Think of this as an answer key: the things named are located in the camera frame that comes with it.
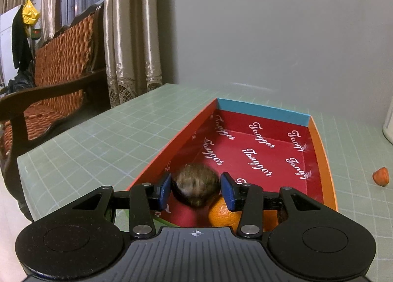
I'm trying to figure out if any yellow bag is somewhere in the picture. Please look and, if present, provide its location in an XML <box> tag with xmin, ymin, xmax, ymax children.
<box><xmin>22</xmin><ymin>0</ymin><xmax>41</xmax><ymax>26</ymax></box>

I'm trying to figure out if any red cut fruit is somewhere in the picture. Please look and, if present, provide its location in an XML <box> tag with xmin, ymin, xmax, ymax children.
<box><xmin>373</xmin><ymin>168</ymin><xmax>390</xmax><ymax>188</ymax></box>

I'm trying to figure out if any white thermos jug grey lid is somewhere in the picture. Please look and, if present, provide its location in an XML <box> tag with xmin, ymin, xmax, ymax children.
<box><xmin>382</xmin><ymin>110</ymin><xmax>393</xmax><ymax>143</ymax></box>

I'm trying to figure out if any large dark brown fruit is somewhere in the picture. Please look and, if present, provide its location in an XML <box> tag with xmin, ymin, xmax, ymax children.
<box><xmin>171</xmin><ymin>163</ymin><xmax>221</xmax><ymax>208</ymax></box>

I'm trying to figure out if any colourful cardboard box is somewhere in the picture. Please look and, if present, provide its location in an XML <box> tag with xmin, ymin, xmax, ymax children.
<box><xmin>126</xmin><ymin>98</ymin><xmax>339</xmax><ymax>229</ymax></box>

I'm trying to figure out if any white refrigerator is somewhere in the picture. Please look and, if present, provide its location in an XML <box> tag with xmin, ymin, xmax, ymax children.
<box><xmin>0</xmin><ymin>5</ymin><xmax>23</xmax><ymax>86</ymax></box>

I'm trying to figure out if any wooden bench woven back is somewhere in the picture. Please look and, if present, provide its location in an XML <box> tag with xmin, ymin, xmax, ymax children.
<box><xmin>0</xmin><ymin>2</ymin><xmax>108</xmax><ymax>221</ymax></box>

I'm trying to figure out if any medium orange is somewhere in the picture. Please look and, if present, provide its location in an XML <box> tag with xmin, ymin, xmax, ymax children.
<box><xmin>208</xmin><ymin>196</ymin><xmax>278</xmax><ymax>229</ymax></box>

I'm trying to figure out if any black hanging garment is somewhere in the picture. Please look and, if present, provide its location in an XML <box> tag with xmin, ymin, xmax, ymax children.
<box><xmin>12</xmin><ymin>5</ymin><xmax>33</xmax><ymax>72</ymax></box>

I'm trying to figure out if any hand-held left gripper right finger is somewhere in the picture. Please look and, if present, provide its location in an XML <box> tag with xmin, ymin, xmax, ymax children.
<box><xmin>220</xmin><ymin>172</ymin><xmax>330</xmax><ymax>238</ymax></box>

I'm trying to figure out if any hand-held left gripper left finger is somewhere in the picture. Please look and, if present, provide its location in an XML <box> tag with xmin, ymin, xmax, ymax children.
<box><xmin>72</xmin><ymin>173</ymin><xmax>172</xmax><ymax>238</ymax></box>

